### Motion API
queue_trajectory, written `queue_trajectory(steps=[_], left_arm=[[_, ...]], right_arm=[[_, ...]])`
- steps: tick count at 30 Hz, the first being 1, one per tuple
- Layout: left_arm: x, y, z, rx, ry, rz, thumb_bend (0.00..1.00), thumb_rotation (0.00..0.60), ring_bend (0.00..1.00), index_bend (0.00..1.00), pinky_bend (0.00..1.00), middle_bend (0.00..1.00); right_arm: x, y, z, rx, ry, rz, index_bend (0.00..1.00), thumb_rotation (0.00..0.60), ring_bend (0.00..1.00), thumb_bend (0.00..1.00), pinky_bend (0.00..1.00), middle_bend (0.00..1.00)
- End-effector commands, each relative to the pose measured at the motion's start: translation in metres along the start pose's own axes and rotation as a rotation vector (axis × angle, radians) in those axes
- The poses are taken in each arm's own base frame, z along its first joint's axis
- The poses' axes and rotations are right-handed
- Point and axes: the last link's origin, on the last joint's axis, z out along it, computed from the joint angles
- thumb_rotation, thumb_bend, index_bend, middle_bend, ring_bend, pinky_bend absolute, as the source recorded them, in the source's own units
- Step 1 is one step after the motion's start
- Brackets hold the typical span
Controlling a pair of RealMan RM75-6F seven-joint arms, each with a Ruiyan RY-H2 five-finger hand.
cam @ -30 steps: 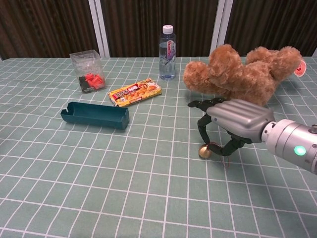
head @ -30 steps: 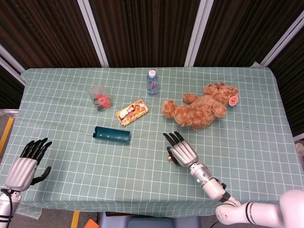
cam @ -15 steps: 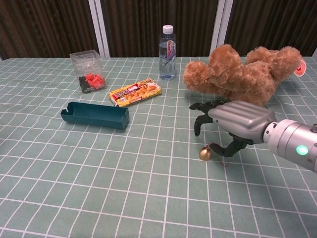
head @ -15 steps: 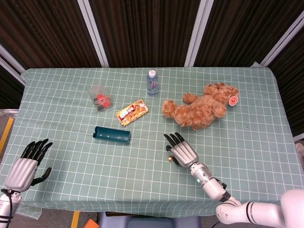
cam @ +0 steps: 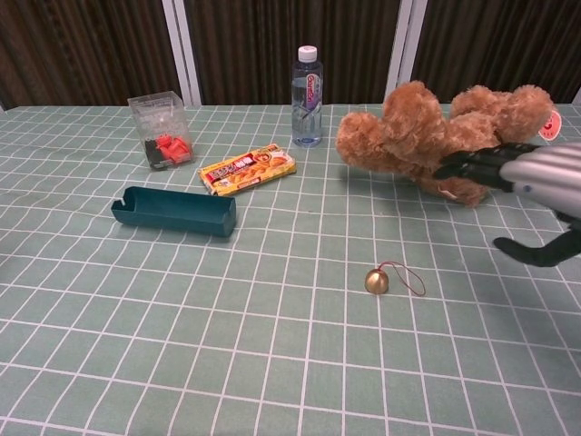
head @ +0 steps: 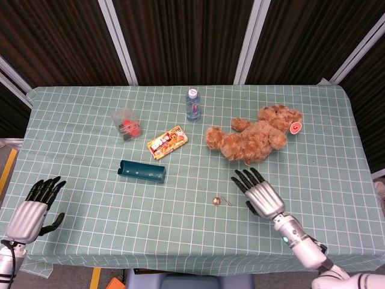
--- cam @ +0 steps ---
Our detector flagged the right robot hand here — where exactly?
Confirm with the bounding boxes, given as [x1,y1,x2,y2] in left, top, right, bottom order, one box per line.
[430,140,581,268]

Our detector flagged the golden bell with red string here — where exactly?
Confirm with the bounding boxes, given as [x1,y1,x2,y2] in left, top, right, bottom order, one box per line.
[363,261,428,298]

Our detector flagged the brown plush teddy bear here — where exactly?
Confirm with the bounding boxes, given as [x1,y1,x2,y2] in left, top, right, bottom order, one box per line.
[334,80,564,209]

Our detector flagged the clear plastic water bottle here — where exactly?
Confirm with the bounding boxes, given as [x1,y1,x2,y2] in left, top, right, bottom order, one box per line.
[291,45,324,149]

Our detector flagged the yellow curry roux box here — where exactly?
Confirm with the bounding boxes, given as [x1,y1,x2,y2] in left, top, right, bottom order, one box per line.
[197,144,298,197]

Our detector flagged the green checkered tablecloth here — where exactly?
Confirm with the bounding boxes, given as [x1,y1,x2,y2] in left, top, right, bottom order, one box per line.
[0,103,581,436]

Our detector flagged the dark green oblong tray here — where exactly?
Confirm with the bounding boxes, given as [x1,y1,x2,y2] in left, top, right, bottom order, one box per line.
[110,184,238,239]

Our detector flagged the orange and black toy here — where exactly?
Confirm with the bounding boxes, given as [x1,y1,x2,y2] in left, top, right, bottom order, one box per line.
[143,132,194,171]

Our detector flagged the clear plastic box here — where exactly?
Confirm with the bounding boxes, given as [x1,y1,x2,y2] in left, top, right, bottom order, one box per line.
[126,90,197,172]

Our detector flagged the white partition frame post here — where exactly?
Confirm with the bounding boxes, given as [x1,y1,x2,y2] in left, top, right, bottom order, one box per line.
[383,0,426,104]
[161,0,202,108]

